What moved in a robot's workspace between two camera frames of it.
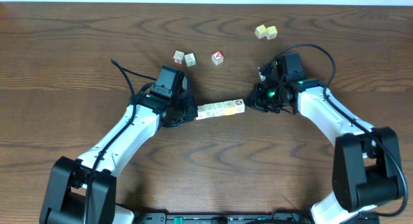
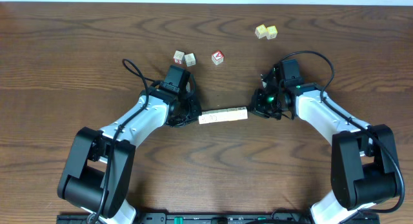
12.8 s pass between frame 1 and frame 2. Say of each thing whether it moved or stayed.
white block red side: stayed
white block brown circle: moved
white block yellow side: moved
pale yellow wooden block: stayed
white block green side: moved
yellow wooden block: stayed
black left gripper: stayed
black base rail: stayed
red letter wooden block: stayed
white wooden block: stayed
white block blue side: moved
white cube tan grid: moved
